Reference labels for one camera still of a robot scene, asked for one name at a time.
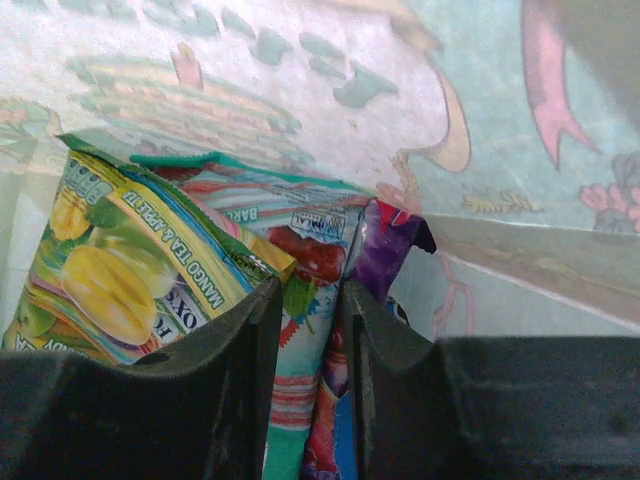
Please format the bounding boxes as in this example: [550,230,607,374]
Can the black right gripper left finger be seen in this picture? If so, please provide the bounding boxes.
[1,279,282,479]

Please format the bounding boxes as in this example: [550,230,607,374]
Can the purple berries Fox's packet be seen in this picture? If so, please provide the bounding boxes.
[299,200,426,479]

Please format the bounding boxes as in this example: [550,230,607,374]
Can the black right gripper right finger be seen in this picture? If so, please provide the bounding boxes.
[341,281,639,479]

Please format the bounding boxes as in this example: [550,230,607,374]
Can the teal red Fox's packet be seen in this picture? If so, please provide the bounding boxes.
[131,152,371,479]

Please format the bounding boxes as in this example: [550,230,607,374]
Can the green printed paper bag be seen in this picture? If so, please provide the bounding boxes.
[1,1,639,337]

